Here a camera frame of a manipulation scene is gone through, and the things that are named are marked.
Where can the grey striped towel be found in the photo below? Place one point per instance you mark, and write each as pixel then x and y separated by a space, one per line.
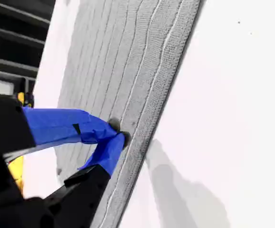
pixel 128 59

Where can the yellow black tool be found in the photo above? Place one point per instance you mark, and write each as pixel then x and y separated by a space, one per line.
pixel 24 98

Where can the dark metal rack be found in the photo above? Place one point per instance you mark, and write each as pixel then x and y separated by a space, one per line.
pixel 9 35

